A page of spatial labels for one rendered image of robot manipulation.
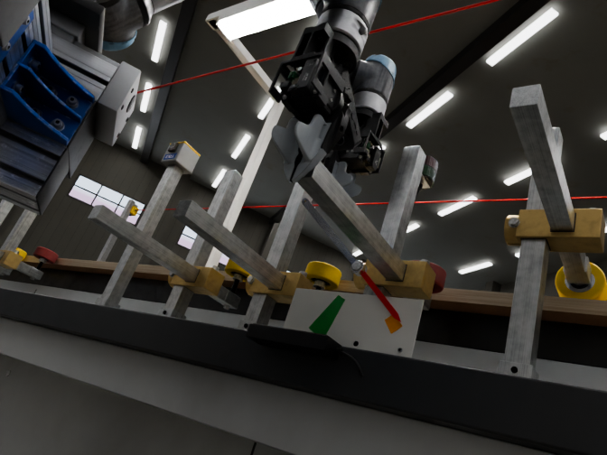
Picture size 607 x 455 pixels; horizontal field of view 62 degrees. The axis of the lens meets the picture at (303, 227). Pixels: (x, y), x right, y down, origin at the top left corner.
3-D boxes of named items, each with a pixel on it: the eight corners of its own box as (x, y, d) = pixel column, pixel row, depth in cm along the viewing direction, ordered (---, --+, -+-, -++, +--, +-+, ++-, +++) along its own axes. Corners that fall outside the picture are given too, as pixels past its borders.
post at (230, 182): (157, 346, 110) (236, 167, 129) (147, 344, 112) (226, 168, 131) (168, 351, 112) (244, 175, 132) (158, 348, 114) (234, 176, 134)
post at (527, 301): (525, 406, 66) (560, 123, 86) (497, 401, 68) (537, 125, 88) (529, 413, 69) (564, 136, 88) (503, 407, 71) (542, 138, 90)
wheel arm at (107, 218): (94, 221, 94) (105, 202, 95) (84, 221, 96) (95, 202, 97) (236, 312, 124) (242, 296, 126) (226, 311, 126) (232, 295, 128)
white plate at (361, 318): (409, 358, 77) (423, 299, 81) (278, 336, 93) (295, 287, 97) (411, 360, 77) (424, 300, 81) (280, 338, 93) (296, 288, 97)
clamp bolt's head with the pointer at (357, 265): (403, 313, 80) (358, 256, 90) (390, 323, 80) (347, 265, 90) (407, 318, 81) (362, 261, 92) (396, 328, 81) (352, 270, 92)
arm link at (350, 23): (332, 54, 77) (380, 43, 72) (324, 77, 75) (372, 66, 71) (308, 15, 72) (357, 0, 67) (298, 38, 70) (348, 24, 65)
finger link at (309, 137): (270, 159, 60) (294, 100, 63) (296, 187, 64) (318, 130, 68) (291, 157, 58) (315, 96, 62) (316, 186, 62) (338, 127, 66)
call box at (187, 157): (174, 162, 144) (185, 140, 147) (159, 163, 148) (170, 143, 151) (191, 176, 148) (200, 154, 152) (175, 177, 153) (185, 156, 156)
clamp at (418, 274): (420, 288, 83) (426, 260, 85) (350, 282, 91) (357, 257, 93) (432, 301, 87) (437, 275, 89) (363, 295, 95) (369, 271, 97)
